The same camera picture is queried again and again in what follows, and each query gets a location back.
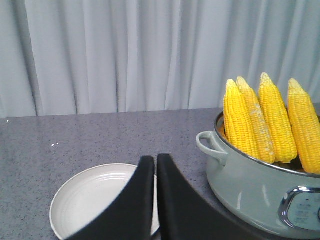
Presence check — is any yellow corn cob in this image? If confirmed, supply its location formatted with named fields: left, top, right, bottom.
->
left=258, top=72, right=298, bottom=164
left=288, top=78, right=320, bottom=174
left=223, top=79, right=259, bottom=157

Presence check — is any white pleated curtain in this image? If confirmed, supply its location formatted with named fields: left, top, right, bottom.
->
left=0, top=0, right=320, bottom=118

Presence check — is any green electric cooking pot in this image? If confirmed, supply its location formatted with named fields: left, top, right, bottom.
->
left=196, top=113, right=320, bottom=240

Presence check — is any white round plate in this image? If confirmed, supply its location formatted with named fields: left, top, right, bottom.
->
left=49, top=163, right=160, bottom=240

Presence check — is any pale patched corn cob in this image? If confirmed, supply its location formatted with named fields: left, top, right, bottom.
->
left=236, top=76, right=276, bottom=164

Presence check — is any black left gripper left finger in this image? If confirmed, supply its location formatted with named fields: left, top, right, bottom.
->
left=68, top=156, right=155, bottom=240

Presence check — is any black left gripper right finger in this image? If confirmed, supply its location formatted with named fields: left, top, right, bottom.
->
left=156, top=153, right=279, bottom=240

